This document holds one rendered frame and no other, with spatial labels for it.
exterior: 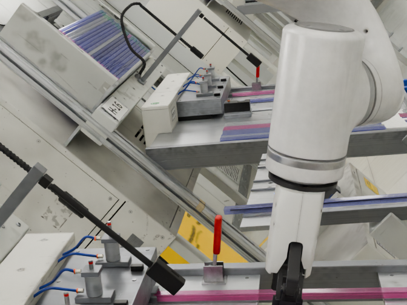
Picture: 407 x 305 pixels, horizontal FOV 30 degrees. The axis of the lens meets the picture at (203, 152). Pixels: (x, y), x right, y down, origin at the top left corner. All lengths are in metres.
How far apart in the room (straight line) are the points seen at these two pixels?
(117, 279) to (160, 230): 0.96
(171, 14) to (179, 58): 3.23
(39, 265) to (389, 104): 0.56
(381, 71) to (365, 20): 0.06
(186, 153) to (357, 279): 0.85
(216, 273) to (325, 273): 0.17
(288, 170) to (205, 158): 1.18
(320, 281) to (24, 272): 0.45
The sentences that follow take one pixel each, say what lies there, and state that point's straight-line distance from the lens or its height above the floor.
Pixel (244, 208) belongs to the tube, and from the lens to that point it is 1.37.
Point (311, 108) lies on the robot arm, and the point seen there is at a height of 1.17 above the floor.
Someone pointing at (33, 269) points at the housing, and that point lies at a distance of 1.12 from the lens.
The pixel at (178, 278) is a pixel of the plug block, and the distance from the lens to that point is 0.92.
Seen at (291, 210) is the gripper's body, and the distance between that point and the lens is 0.79.
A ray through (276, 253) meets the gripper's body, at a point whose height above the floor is 1.09.
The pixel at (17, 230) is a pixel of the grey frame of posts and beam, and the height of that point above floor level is 1.32.
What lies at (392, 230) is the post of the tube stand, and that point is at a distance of 1.48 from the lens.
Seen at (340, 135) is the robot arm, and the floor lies 1.12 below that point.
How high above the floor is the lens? 1.30
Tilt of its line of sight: 6 degrees down
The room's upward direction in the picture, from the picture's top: 51 degrees counter-clockwise
